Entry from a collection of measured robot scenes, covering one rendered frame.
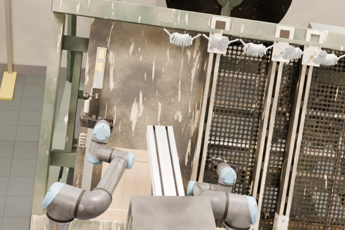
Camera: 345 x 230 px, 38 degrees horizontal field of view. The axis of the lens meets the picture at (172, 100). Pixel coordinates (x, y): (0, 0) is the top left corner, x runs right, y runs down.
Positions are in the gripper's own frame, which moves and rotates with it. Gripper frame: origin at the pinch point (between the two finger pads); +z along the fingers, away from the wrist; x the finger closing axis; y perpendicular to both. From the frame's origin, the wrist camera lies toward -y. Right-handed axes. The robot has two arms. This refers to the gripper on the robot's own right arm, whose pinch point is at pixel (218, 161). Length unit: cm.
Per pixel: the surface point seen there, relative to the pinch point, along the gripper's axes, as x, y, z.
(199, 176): 10.3, 9.1, -2.7
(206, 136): -12.8, 11.3, -3.2
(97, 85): -26, 76, 0
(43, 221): 53, 87, 0
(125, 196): 32, 46, 3
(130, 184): 24, 45, 3
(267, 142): -17.0, -23.8, -3.5
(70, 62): -30, 99, 94
